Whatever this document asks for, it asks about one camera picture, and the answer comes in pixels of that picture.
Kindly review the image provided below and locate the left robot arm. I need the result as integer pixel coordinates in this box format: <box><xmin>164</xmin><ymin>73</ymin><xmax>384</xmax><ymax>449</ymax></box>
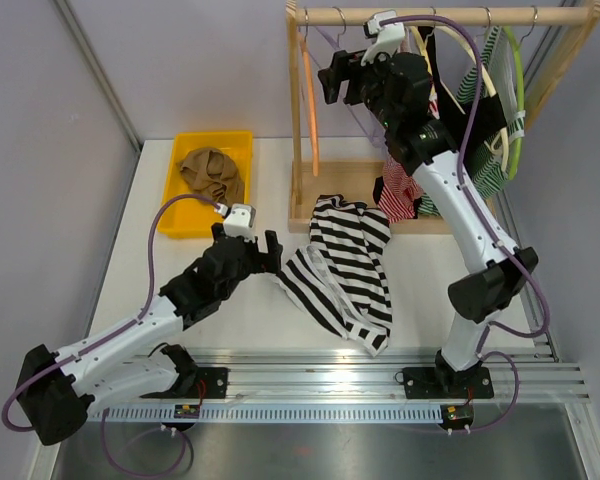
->
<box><xmin>15</xmin><ymin>224</ymin><xmax>283</xmax><ymax>446</ymax></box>

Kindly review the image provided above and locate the green white striped tank top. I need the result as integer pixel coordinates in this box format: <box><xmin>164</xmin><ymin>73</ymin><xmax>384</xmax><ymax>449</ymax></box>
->
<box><xmin>418</xmin><ymin>26</ymin><xmax>516</xmax><ymax>199</ymax></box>

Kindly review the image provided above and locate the aluminium rail base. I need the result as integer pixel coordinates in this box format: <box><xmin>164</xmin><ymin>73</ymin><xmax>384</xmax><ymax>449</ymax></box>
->
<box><xmin>105</xmin><ymin>350</ymin><xmax>589</xmax><ymax>424</ymax></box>

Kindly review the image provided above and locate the wooden clothes rack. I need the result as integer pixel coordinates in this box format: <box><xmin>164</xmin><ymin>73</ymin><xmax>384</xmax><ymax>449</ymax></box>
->
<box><xmin>285</xmin><ymin>1</ymin><xmax>600</xmax><ymax>233</ymax></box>

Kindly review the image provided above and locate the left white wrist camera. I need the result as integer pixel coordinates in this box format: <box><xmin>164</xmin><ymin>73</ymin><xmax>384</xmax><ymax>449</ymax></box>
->
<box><xmin>214</xmin><ymin>203</ymin><xmax>256</xmax><ymax>242</ymax></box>

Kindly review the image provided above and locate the tan tank top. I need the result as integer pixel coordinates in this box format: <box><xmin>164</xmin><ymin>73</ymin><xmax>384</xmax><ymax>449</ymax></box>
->
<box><xmin>177</xmin><ymin>147</ymin><xmax>245</xmax><ymax>206</ymax></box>

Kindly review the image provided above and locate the black white striped tank top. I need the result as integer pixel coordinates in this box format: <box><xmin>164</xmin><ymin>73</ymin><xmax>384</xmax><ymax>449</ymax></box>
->
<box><xmin>277</xmin><ymin>194</ymin><xmax>393</xmax><ymax>357</ymax></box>

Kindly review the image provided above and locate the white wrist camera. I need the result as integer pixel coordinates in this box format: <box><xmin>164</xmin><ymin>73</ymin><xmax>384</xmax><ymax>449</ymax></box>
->
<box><xmin>214</xmin><ymin>203</ymin><xmax>256</xmax><ymax>242</ymax></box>
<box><xmin>361</xmin><ymin>10</ymin><xmax>406</xmax><ymax>66</ymax></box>

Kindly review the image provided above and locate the yellow plastic bin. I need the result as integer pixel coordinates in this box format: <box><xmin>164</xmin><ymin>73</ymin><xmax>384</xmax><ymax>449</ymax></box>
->
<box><xmin>158</xmin><ymin>131</ymin><xmax>253</xmax><ymax>239</ymax></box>

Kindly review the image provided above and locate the purple hanger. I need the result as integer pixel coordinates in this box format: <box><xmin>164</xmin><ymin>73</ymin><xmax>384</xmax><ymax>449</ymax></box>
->
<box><xmin>312</xmin><ymin>6</ymin><xmax>386</xmax><ymax>151</ymax></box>

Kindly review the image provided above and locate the green hanger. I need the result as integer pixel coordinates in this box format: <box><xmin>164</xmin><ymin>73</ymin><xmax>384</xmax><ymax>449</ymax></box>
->
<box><xmin>504</xmin><ymin>5</ymin><xmax>538</xmax><ymax>180</ymax></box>

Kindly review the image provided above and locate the red white striped tank top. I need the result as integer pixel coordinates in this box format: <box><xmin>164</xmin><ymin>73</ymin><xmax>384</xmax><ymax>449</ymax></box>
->
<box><xmin>372</xmin><ymin>153</ymin><xmax>424</xmax><ymax>224</ymax></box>

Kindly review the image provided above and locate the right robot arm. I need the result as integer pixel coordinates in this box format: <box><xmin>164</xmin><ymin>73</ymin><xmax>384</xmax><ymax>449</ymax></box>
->
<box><xmin>318</xmin><ymin>50</ymin><xmax>538</xmax><ymax>398</ymax></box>

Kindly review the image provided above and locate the orange hanger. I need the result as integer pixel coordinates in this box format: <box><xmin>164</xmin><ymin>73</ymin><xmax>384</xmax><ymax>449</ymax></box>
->
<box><xmin>299</xmin><ymin>9</ymin><xmax>320</xmax><ymax>177</ymax></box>

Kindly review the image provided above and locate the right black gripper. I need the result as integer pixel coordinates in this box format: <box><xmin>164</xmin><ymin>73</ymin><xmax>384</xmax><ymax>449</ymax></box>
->
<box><xmin>318</xmin><ymin>44</ymin><xmax>398</xmax><ymax>131</ymax></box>

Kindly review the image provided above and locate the yellow hanger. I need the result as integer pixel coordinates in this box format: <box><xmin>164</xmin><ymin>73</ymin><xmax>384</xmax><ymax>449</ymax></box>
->
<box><xmin>411</xmin><ymin>27</ymin><xmax>430</xmax><ymax>57</ymax></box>

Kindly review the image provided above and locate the cream hanger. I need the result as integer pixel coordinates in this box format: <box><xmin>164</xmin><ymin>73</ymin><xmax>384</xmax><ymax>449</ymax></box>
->
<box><xmin>452</xmin><ymin>28</ymin><xmax>509</xmax><ymax>173</ymax></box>

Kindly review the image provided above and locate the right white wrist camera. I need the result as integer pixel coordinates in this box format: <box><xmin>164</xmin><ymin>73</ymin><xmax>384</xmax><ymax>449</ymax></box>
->
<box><xmin>361</xmin><ymin>10</ymin><xmax>406</xmax><ymax>66</ymax></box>

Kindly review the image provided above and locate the purple floor cable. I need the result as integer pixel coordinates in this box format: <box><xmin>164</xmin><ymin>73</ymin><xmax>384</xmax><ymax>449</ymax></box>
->
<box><xmin>102</xmin><ymin>407</ymin><xmax>195</xmax><ymax>476</ymax></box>

